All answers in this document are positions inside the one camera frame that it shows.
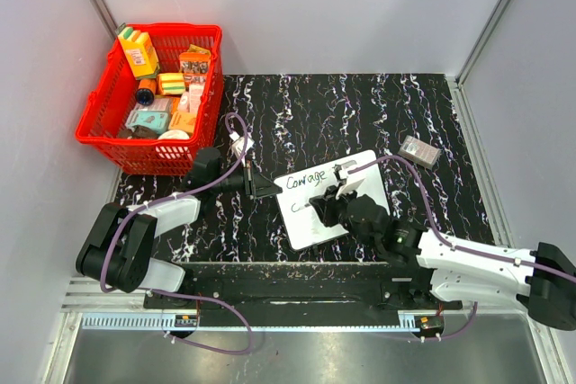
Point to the white round lid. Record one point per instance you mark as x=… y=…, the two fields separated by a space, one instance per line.
x=174 y=134

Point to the teal product box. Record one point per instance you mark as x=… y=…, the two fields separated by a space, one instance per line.
x=156 y=121

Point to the white rectangular whiteboard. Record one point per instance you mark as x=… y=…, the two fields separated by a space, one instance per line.
x=304 y=229

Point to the orange small box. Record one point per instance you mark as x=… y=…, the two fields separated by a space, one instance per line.
x=184 y=121

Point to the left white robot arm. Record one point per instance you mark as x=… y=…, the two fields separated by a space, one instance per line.
x=118 y=249

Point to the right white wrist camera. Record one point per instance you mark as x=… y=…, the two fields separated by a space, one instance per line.
x=347 y=181

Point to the orange can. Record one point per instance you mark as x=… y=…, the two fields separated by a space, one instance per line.
x=146 y=91

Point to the pink white box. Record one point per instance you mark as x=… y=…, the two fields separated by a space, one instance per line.
x=191 y=99

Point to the yellow green sponge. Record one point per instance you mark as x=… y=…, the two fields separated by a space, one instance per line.
x=170 y=84

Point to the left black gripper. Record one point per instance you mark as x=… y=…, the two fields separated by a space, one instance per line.
x=256 y=185

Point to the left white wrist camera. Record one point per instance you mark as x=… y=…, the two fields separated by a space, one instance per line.
x=240 y=145

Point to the grey whiteboard eraser block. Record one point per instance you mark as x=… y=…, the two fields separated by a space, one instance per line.
x=419 y=152

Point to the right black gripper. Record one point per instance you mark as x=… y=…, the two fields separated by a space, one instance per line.
x=327 y=204

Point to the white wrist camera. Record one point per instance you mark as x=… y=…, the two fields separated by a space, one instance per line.
x=240 y=145
x=347 y=181

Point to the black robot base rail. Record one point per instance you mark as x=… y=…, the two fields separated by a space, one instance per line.
x=312 y=294

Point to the red plastic shopping basket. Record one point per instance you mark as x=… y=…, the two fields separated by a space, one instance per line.
x=109 y=105

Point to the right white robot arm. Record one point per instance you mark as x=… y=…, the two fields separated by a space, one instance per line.
x=539 y=281

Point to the yellow juice carton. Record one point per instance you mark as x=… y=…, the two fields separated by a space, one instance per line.
x=139 y=51

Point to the orange snack box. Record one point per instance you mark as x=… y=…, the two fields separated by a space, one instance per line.
x=195 y=60

